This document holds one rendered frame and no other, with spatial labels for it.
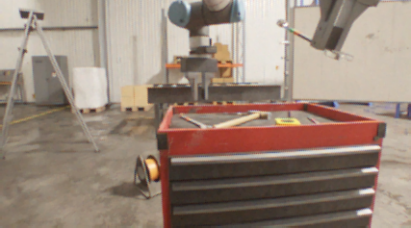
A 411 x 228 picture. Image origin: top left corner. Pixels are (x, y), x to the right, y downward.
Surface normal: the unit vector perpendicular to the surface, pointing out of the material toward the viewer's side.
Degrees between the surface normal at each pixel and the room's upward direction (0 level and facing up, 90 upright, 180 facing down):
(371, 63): 90
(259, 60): 90
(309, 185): 90
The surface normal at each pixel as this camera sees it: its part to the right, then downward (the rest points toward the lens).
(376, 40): -0.33, 0.12
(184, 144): 0.10, 0.12
